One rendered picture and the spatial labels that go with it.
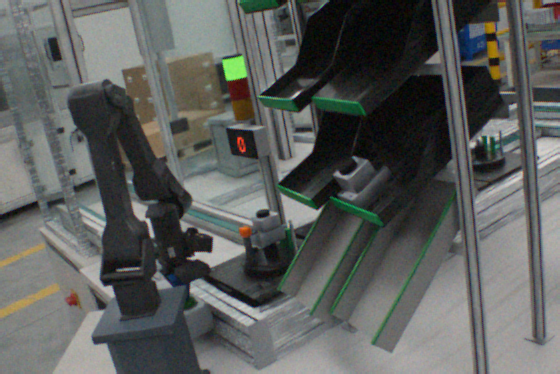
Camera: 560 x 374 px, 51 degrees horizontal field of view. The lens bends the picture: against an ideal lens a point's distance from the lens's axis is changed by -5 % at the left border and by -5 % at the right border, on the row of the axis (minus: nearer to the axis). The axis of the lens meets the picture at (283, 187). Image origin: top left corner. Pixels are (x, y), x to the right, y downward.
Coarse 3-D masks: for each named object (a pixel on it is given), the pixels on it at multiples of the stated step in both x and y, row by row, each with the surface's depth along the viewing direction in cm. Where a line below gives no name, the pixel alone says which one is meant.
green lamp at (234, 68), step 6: (222, 60) 144; (228, 60) 142; (234, 60) 142; (240, 60) 143; (228, 66) 142; (234, 66) 142; (240, 66) 143; (228, 72) 143; (234, 72) 143; (240, 72) 143; (246, 72) 145; (228, 78) 144; (234, 78) 143
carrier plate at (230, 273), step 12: (300, 240) 145; (228, 264) 140; (240, 264) 139; (204, 276) 138; (216, 276) 135; (228, 276) 133; (240, 276) 132; (240, 288) 127; (252, 288) 126; (276, 288) 124; (252, 300) 122; (264, 300) 120
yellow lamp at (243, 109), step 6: (234, 102) 145; (240, 102) 145; (246, 102) 145; (234, 108) 146; (240, 108) 145; (246, 108) 145; (252, 108) 147; (234, 114) 147; (240, 114) 146; (246, 114) 146; (252, 114) 147; (240, 120) 146
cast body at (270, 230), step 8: (256, 216) 132; (264, 216) 131; (272, 216) 131; (256, 224) 132; (264, 224) 130; (272, 224) 131; (280, 224) 132; (264, 232) 130; (272, 232) 131; (280, 232) 133; (256, 240) 131; (264, 240) 130; (272, 240) 132
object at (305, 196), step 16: (320, 128) 110; (336, 128) 111; (352, 128) 113; (368, 128) 99; (320, 144) 110; (336, 144) 112; (352, 144) 108; (368, 144) 100; (304, 160) 110; (320, 160) 111; (336, 160) 107; (368, 160) 100; (288, 176) 109; (304, 176) 109; (320, 176) 106; (288, 192) 104; (304, 192) 105; (320, 192) 97; (320, 208) 98
